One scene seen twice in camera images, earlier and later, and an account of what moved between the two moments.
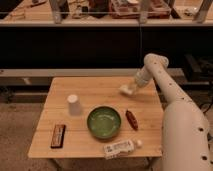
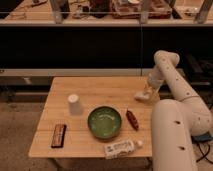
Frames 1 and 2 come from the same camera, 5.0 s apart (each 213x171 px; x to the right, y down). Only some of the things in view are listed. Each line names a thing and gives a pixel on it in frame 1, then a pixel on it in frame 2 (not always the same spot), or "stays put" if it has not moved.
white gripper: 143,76 → 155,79
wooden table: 82,115 stays put
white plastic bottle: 121,148 stays put
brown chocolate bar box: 58,136 stays put
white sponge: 130,88 → 149,96
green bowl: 103,121 stays put
